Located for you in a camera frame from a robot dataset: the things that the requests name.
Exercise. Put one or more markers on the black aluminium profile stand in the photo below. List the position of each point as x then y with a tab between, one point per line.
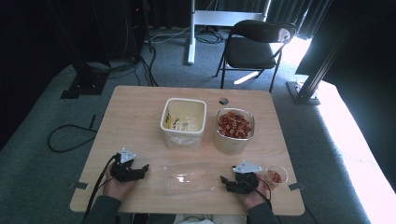
308	84

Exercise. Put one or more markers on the black folding chair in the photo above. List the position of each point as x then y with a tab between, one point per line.
253	51

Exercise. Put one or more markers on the black stand with base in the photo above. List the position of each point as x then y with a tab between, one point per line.
84	77

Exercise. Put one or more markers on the grey tape strip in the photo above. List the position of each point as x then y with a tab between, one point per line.
297	186
77	185

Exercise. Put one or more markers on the glass jar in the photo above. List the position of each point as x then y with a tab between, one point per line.
232	144

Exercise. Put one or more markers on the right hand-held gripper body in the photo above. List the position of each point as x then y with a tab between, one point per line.
246	179

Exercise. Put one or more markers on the yellow packet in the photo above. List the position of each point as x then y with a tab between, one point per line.
168	119

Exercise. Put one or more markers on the clear plastic bag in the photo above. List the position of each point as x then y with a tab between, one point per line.
186	180

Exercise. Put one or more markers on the white square plastic container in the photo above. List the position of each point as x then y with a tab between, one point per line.
183	124

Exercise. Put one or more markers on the person's left hand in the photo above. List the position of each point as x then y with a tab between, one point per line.
116	188

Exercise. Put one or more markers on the person's right hand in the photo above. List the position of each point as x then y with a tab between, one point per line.
257	197

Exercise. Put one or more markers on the small clear plastic cup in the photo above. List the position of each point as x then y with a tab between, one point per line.
277	175

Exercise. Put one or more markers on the white desk frame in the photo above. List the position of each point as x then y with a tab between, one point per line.
214	18

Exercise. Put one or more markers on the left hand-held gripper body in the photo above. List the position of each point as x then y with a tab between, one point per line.
125	170

